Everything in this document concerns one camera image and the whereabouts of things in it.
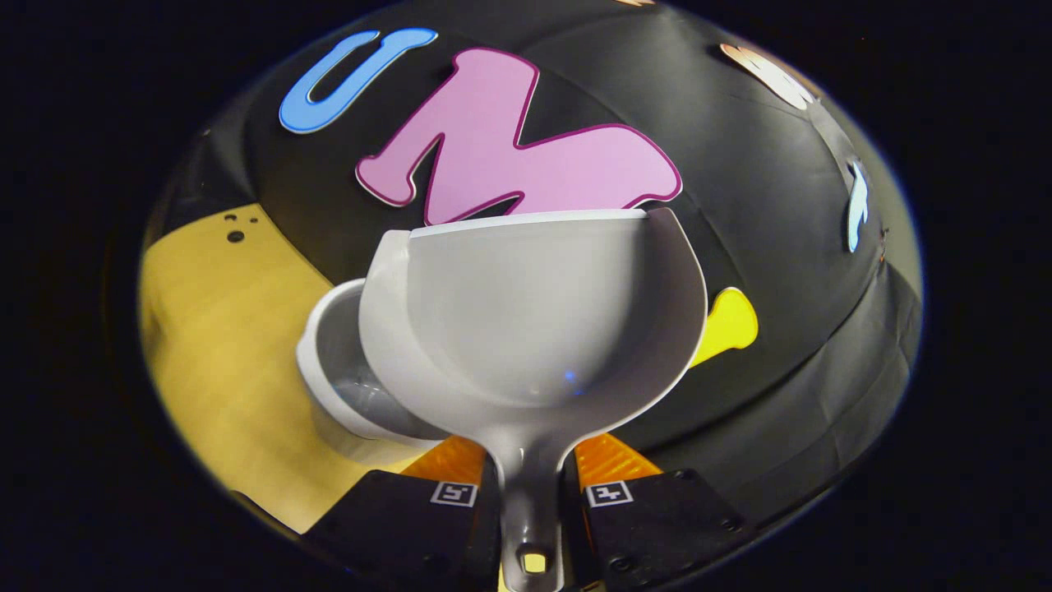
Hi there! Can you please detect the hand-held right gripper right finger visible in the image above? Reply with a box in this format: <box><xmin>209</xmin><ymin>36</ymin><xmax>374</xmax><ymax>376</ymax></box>
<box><xmin>563</xmin><ymin>433</ymin><xmax>745</xmax><ymax>590</ymax></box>

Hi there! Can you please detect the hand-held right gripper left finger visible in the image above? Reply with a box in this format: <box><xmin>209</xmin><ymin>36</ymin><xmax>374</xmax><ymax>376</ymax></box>
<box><xmin>302</xmin><ymin>436</ymin><xmax>502</xmax><ymax>591</ymax></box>

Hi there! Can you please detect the white ribbed garbage bin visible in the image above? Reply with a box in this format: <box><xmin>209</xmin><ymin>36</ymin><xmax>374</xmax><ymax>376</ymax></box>
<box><xmin>296</xmin><ymin>278</ymin><xmax>451</xmax><ymax>468</ymax></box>

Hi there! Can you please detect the grey dustpan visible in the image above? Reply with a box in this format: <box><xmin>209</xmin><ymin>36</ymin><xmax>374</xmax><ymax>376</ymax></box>
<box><xmin>358</xmin><ymin>207</ymin><xmax>708</xmax><ymax>592</ymax></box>

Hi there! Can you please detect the yellow wooden desktop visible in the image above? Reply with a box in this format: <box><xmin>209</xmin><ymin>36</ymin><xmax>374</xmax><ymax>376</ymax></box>
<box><xmin>138</xmin><ymin>204</ymin><xmax>428</xmax><ymax>535</ymax></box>

